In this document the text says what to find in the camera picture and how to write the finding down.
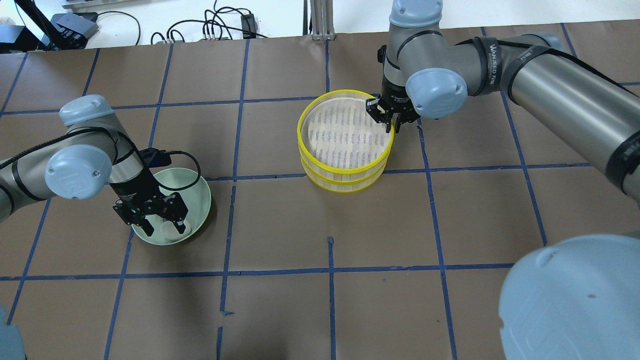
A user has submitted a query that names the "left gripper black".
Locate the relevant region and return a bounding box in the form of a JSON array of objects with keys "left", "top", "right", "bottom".
[{"left": 112, "top": 181, "right": 189, "bottom": 237}]

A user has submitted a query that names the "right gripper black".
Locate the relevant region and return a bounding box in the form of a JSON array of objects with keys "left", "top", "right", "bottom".
[{"left": 365, "top": 88, "right": 420, "bottom": 134}]

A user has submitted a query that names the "yellow steamer layer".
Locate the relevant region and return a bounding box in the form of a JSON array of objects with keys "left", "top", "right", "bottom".
[
  {"left": 300, "top": 155, "right": 388, "bottom": 194},
  {"left": 296, "top": 89, "right": 395, "bottom": 175}
]

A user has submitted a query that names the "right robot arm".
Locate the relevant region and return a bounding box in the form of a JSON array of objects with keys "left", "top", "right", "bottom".
[{"left": 366, "top": 0, "right": 640, "bottom": 360}]

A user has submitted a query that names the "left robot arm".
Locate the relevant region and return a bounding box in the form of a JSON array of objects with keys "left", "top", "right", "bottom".
[{"left": 0, "top": 95, "right": 188, "bottom": 236}]

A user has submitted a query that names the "light green bowl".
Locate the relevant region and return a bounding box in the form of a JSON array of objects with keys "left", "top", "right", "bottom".
[{"left": 131, "top": 167, "right": 212, "bottom": 246}]

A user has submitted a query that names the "black power adapter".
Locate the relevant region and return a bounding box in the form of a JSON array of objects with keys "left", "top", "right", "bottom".
[{"left": 240, "top": 13, "right": 258, "bottom": 39}]

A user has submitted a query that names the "black device box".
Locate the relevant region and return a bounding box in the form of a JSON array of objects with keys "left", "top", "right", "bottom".
[{"left": 50, "top": 12, "right": 99, "bottom": 41}]

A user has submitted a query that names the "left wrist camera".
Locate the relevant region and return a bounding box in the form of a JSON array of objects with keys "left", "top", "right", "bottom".
[{"left": 138, "top": 148, "right": 172, "bottom": 169}]

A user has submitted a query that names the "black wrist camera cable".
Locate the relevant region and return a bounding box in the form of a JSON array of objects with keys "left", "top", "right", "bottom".
[{"left": 150, "top": 150, "right": 202, "bottom": 192}]

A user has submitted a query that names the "aluminium frame post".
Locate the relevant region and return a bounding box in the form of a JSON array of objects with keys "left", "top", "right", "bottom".
[{"left": 308, "top": 0, "right": 336, "bottom": 41}]

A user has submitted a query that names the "black cable bundle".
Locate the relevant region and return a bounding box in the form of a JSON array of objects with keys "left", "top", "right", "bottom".
[{"left": 95, "top": 0, "right": 271, "bottom": 46}]

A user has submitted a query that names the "black camera stand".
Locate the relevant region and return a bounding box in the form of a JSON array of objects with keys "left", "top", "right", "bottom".
[{"left": 1, "top": 0, "right": 71, "bottom": 51}]

